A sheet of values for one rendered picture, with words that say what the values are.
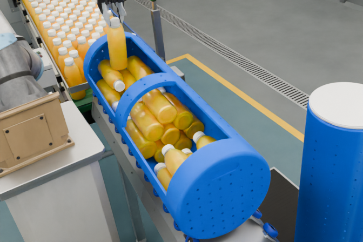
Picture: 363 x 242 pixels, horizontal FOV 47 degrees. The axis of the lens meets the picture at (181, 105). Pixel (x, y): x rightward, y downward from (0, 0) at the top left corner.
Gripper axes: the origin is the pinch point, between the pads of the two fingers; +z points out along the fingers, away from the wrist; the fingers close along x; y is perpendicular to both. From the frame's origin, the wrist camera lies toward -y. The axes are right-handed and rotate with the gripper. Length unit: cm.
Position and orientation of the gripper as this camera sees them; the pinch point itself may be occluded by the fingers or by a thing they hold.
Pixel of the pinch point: (114, 20)
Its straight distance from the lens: 157.9
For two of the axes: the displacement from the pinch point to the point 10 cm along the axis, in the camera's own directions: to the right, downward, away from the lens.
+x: 8.9, -3.1, 3.2
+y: 4.4, 4.6, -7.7
